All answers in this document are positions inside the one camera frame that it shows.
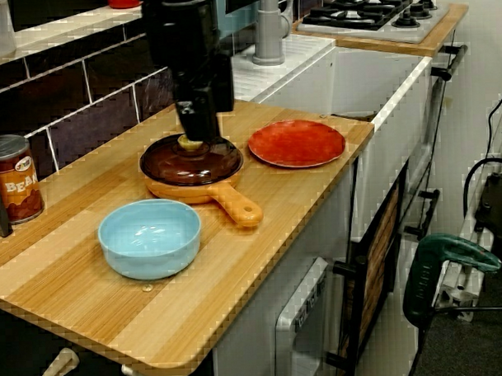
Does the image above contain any short black cabinet handle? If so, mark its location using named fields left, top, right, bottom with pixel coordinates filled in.
left=403, top=188, right=443, bottom=240

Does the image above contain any white dishwasher door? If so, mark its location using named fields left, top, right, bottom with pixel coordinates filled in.
left=272, top=257, right=335, bottom=376

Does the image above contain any white drawer knob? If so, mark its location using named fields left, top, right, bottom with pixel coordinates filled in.
left=120, top=362, right=159, bottom=376

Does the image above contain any light blue bowl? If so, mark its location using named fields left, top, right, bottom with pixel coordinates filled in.
left=96, top=196, right=204, bottom=282

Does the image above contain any orange toy frying pan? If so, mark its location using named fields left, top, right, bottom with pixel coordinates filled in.
left=143, top=171, right=265, bottom=232

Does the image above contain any grey toy faucet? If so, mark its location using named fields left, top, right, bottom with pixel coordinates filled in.
left=251, top=0, right=293, bottom=67

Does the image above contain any red round plate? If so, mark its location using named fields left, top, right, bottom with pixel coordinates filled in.
left=247, top=117, right=348, bottom=170

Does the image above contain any green power drill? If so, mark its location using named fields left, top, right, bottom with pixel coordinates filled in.
left=401, top=231, right=502, bottom=328

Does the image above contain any long black door handle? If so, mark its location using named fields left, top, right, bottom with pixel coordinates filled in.
left=322, top=256, right=373, bottom=376

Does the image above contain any wooden peg handle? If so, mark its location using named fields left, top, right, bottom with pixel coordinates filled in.
left=21, top=346, right=81, bottom=376

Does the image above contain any white toy sink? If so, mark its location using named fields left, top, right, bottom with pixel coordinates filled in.
left=220, top=27, right=439, bottom=246

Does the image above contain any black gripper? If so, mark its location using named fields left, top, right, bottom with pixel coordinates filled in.
left=140, top=0, right=237, bottom=145

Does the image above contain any grey toy stove hob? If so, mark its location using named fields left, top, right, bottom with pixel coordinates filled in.
left=296, top=0, right=453, bottom=49

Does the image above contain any brown beans can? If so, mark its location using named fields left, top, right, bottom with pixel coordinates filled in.
left=0, top=133, right=46, bottom=226

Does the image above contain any thick black cable loop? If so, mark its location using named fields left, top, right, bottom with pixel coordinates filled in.
left=459, top=157, right=502, bottom=231

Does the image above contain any wood panel door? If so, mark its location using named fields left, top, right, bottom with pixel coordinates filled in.
left=340, top=165, right=415, bottom=375

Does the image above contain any aluminium frame rail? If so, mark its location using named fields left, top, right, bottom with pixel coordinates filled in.
left=433, top=261, right=487, bottom=322

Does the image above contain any brown glass lid yellow knob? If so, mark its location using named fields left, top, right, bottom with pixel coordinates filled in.
left=138, top=131, right=245, bottom=189

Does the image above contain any dark machine housing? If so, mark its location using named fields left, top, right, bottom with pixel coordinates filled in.
left=475, top=170, right=502, bottom=263

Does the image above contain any black burner grate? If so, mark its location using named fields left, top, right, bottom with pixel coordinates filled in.
left=302, top=0, right=415, bottom=34

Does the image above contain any thin black cable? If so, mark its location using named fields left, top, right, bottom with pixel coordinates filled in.
left=484, top=82, right=502, bottom=160

